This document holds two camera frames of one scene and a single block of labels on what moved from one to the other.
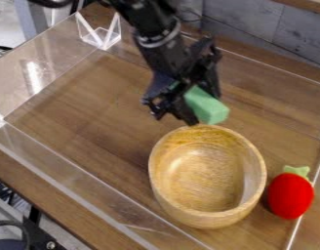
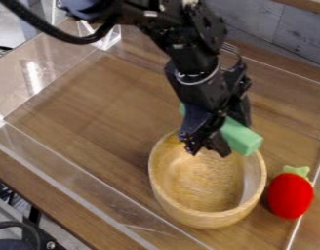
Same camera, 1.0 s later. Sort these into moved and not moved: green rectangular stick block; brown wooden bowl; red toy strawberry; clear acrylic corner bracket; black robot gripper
Moved: green rectangular stick block; black robot gripper
Not moved: clear acrylic corner bracket; red toy strawberry; brown wooden bowl
